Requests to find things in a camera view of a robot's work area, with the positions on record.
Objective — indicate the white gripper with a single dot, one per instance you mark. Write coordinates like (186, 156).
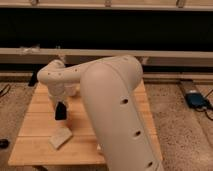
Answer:
(57, 93)

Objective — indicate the black eraser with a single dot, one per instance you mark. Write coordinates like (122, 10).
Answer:
(61, 111)

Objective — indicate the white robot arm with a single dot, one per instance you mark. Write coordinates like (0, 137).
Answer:
(107, 90)

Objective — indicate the white sponge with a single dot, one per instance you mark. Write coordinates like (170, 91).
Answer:
(60, 136)

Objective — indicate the translucent plastic cup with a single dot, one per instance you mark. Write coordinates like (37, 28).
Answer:
(72, 89)

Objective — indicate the wooden table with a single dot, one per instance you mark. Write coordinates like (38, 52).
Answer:
(32, 146)

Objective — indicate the white lotion bottle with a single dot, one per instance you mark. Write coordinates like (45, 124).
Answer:
(99, 150)

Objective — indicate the black object on floor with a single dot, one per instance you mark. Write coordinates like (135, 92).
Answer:
(4, 143)

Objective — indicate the blue power box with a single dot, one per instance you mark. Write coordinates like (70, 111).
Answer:
(196, 100)

